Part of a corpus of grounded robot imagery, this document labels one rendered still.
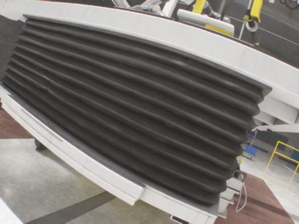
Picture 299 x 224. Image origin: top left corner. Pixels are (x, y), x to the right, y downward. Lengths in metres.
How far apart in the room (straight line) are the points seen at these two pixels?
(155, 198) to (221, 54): 0.39
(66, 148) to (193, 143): 0.35
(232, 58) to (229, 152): 0.23
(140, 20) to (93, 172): 0.43
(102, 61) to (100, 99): 0.11
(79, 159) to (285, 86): 0.57
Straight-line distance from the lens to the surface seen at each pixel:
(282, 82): 0.55
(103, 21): 0.69
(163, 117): 0.57
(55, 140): 0.69
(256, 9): 1.58
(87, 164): 0.62
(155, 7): 1.93
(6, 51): 2.04
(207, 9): 2.05
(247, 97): 0.58
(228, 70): 0.56
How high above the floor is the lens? 0.63
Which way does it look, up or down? 3 degrees down
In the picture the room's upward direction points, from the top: 23 degrees clockwise
